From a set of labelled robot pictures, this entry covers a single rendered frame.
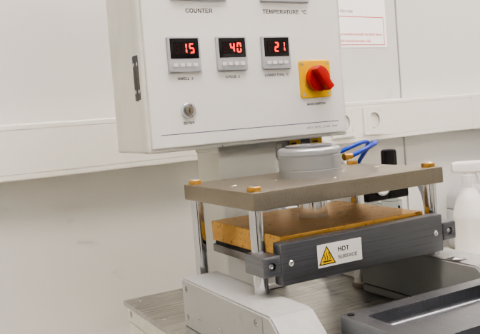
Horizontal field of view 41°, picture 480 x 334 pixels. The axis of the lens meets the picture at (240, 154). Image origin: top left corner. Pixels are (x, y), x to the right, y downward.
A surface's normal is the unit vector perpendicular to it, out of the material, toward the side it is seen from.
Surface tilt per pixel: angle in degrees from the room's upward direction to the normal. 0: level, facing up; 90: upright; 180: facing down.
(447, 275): 90
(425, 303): 90
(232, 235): 90
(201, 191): 90
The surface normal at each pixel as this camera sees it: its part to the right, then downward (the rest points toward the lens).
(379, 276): -0.88, 0.09
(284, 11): 0.47, 0.01
